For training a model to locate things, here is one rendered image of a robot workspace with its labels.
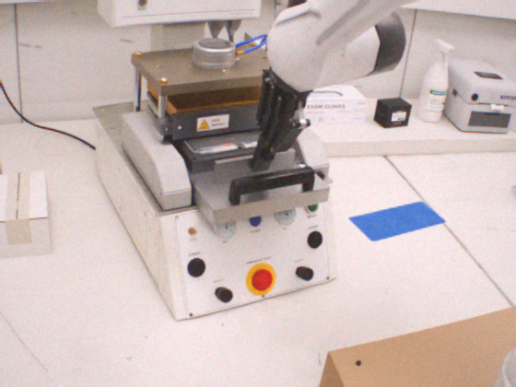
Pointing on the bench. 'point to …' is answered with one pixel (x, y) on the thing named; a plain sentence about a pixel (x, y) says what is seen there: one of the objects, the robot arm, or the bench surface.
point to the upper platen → (178, 103)
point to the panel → (248, 257)
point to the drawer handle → (271, 181)
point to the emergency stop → (262, 279)
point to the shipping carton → (24, 215)
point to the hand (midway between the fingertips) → (263, 154)
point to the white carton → (335, 105)
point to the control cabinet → (179, 19)
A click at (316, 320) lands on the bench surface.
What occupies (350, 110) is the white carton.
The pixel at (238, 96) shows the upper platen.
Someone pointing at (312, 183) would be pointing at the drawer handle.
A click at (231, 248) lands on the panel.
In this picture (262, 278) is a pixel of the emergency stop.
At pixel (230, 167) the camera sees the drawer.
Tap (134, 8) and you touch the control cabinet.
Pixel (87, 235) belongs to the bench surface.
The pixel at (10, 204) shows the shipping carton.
